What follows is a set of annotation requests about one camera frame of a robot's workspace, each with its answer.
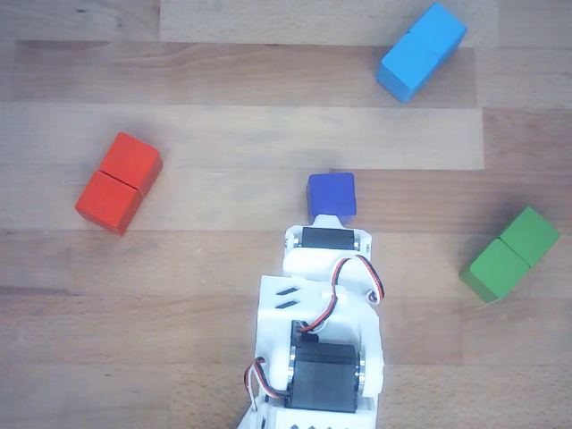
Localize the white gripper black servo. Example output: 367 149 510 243
281 214 386 308

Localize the green long block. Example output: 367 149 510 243
458 206 561 305

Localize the red long block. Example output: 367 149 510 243
74 131 164 237

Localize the small purple-blue cube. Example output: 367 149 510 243
306 172 358 224

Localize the light blue long block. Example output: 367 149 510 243
374 1 468 105

